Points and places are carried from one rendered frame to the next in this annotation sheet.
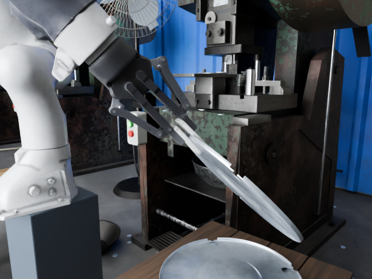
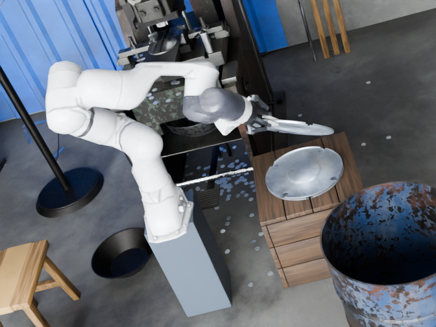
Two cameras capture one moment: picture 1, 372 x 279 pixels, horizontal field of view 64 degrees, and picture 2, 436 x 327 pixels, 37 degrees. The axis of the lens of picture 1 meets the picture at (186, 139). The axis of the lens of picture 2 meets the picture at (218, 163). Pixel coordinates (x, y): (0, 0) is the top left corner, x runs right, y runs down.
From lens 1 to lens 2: 1.81 m
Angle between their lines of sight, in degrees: 35
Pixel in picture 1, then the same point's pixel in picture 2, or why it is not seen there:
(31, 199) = (181, 215)
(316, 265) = (328, 139)
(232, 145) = not seen: hidden behind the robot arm
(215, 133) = not seen: hidden behind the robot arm
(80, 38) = (247, 113)
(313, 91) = (231, 9)
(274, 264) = (313, 152)
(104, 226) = (118, 238)
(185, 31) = not seen: outside the picture
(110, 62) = (254, 114)
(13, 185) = (172, 213)
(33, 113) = (157, 165)
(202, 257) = (281, 175)
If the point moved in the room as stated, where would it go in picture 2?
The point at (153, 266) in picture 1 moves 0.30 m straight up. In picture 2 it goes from (265, 196) to (241, 131)
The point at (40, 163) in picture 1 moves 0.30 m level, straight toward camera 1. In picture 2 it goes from (171, 192) to (252, 191)
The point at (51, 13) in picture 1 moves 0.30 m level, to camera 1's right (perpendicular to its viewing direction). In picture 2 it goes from (238, 112) to (303, 60)
